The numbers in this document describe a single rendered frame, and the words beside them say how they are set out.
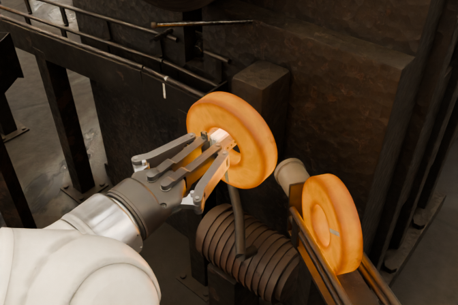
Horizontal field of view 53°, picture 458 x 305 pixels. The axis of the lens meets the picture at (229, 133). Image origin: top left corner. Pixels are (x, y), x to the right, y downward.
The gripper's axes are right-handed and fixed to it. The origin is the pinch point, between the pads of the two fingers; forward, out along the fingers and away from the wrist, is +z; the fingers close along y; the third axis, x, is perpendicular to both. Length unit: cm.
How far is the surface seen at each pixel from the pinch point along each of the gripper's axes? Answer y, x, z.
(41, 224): -85, -84, -5
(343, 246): 20.2, -10.4, 0.3
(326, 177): 12.8, -7.1, 7.5
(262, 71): -11.0, -5.5, 23.0
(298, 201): 8.3, -16.4, 7.9
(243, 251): 1.9, -28.3, 0.6
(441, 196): 18, -82, 91
